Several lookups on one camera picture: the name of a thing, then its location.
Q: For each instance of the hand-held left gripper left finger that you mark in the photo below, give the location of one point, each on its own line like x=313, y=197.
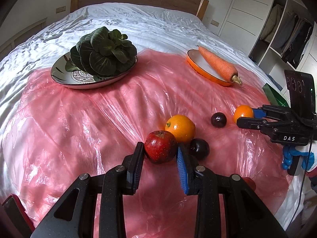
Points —
x=135, y=169

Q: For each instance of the green tray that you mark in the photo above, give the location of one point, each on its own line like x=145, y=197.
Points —
x=275, y=95

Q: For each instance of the patterned round plate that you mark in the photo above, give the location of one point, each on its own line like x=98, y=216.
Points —
x=74, y=78

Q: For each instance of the red apple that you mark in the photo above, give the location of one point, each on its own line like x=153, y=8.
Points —
x=160, y=146
x=249, y=183

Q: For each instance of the orange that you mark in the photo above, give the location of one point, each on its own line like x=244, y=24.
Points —
x=242, y=112
x=180, y=127

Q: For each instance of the smartphone in red case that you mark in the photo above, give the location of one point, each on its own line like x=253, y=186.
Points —
x=14, y=213

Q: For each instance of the beige hanging coat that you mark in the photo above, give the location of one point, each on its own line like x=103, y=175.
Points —
x=273, y=22

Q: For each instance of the dark hanging clothes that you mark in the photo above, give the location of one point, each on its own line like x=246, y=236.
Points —
x=294, y=39

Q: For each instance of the wall socket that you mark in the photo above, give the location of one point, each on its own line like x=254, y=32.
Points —
x=60, y=9
x=215, y=23

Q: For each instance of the pink plastic sheet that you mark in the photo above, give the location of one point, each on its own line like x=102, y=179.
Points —
x=74, y=129

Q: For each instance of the white wardrobe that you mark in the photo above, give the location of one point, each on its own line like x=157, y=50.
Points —
x=252, y=10

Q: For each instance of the carrot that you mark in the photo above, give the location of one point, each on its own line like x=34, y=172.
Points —
x=218, y=63

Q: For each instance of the wooden slatted panel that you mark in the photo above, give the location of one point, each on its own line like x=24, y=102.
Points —
x=22, y=34

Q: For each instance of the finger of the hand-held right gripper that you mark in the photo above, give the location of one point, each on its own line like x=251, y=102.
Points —
x=250, y=123
x=259, y=113

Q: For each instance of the orange oval dish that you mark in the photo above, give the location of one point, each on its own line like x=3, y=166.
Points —
x=199, y=63

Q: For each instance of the dark green leafy vegetable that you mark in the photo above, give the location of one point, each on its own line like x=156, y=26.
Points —
x=104, y=54

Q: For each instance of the dark plum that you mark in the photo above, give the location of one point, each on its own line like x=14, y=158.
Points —
x=218, y=119
x=200, y=148

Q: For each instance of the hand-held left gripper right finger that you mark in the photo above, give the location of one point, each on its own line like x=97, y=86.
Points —
x=182, y=171

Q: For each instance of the person's right hand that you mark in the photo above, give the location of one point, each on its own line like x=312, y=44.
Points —
x=309, y=153

